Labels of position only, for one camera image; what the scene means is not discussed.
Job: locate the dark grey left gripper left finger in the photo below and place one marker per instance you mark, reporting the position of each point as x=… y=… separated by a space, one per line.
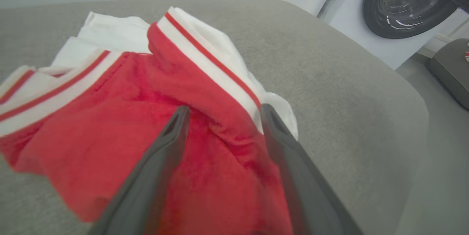
x=146 y=187

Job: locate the white washing machine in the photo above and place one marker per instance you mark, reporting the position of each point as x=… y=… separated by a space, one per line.
x=351 y=26

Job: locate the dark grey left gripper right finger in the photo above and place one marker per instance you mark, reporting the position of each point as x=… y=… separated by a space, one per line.
x=307 y=191

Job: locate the red and white basketball jersey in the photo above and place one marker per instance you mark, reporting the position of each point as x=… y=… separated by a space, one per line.
x=110 y=128

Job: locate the dark round washing machine door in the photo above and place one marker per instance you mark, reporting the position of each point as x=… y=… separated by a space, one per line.
x=403 y=11

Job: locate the grey cushion at right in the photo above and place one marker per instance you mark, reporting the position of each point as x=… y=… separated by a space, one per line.
x=452 y=70

